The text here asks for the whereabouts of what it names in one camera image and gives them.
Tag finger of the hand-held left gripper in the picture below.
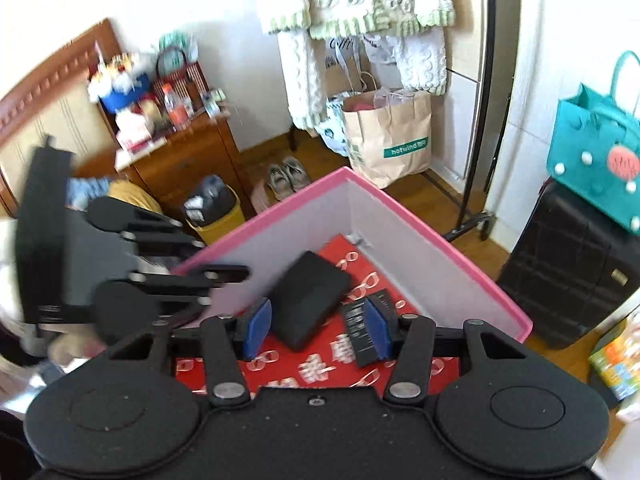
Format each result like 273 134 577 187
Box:
127 264 251 319
120 207 207 259

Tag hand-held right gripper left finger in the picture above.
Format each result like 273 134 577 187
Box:
107 297 273 408

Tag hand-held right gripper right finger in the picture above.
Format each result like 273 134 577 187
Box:
364 296 528 407

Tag black printed packet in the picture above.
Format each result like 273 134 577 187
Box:
341 292 396 367

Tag black pouch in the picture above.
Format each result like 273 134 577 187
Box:
268 251 352 352

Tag pink cardboard box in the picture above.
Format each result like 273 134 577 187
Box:
170 166 533 396

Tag yellow trash bin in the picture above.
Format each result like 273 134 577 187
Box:
182 174 247 247

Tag yellow cloth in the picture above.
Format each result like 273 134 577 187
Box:
107 180 163 217

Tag red printed packet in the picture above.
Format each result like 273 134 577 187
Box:
172 232 461 396

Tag wooden nightstand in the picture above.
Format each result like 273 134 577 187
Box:
114 105 256 221

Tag wooden headboard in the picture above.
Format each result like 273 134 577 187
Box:
0 19 128 218

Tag white pink package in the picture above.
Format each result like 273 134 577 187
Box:
115 108 155 153

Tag orange cap bottle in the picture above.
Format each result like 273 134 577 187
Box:
161 84 187 128

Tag black clothes rack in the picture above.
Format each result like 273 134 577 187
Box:
287 0 501 243

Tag blue flower bucket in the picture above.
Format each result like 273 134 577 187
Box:
87 52 153 113

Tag black suitcase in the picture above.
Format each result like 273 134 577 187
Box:
497 177 633 351

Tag white green shopping bag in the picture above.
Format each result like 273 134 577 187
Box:
320 92 351 156

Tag brown paper bag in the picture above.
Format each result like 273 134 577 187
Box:
341 72 433 190

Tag green white plastic package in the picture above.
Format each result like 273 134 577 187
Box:
159 30 199 63

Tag white fuzzy pants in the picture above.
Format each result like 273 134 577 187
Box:
277 25 449 131

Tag colourful drinks pack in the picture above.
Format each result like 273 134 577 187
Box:
587 317 640 403

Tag white printed paper bag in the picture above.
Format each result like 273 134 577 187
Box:
324 35 373 98

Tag teal felt tote bag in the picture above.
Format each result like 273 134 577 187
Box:
546 50 640 236

